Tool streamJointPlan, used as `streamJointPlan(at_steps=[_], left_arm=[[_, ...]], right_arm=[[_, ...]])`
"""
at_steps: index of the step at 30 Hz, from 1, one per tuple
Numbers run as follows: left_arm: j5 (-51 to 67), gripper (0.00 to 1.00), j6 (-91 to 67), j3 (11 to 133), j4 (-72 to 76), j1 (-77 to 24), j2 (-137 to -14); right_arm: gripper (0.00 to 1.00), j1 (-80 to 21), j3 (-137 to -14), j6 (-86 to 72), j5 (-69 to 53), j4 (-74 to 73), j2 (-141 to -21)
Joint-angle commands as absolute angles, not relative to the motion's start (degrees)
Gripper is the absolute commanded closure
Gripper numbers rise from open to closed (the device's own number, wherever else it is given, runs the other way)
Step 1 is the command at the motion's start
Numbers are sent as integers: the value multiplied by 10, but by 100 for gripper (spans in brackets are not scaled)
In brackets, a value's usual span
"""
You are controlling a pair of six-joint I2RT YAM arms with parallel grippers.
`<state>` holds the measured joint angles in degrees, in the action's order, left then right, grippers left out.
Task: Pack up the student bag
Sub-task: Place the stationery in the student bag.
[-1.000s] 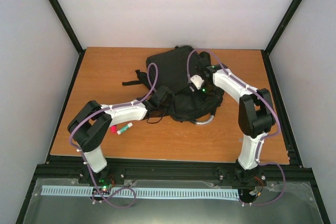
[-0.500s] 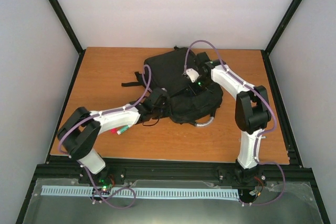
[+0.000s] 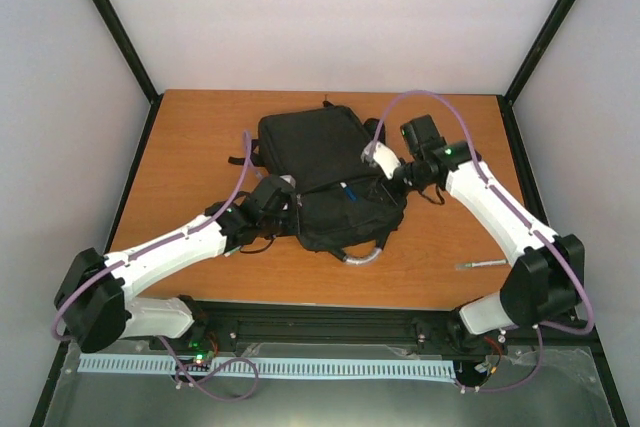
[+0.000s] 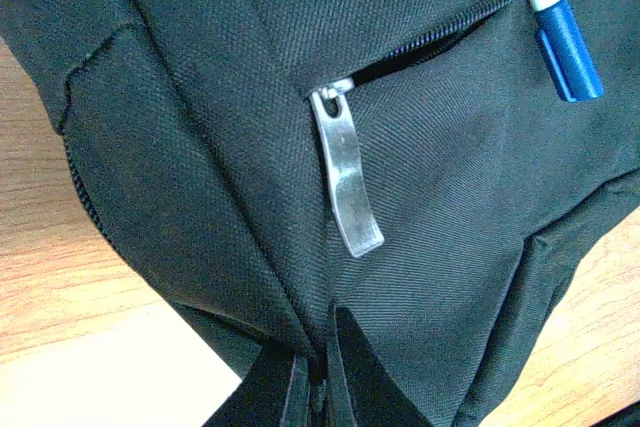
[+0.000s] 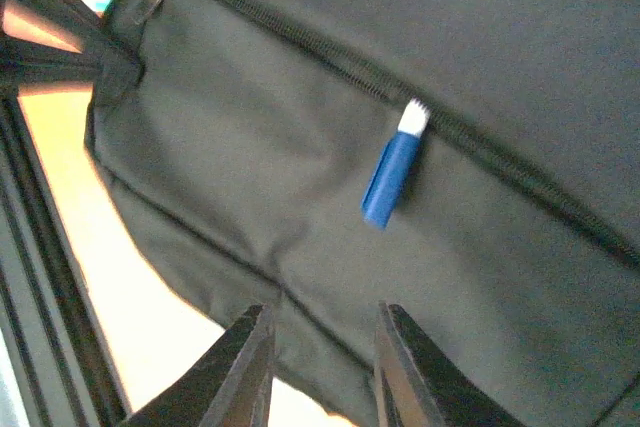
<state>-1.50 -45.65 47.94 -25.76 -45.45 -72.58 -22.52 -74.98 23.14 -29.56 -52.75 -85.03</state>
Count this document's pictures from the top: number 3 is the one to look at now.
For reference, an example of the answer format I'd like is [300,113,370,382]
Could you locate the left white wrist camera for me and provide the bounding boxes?
[279,175,296,197]

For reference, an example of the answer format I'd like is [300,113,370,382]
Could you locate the light blue cable duct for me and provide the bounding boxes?
[77,354,456,383]

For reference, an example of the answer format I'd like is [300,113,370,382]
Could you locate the grey white pen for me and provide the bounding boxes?
[455,259,508,270]

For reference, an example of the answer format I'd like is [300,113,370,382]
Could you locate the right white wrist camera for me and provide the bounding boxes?
[361,140,401,180]

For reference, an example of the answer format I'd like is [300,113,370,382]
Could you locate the black aluminium frame rail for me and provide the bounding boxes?
[64,296,599,363]

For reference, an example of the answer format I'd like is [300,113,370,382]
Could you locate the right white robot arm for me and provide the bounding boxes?
[362,115,585,350]

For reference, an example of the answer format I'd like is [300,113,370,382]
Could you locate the blue cap white pen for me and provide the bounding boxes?
[340,182,357,201]

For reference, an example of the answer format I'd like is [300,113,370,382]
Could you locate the black student backpack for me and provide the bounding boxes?
[245,101,407,265]

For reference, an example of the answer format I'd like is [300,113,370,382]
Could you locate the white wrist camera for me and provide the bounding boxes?
[361,140,401,180]
[279,175,296,197]

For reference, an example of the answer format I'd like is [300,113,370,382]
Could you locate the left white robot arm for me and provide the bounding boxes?
[54,175,296,353]

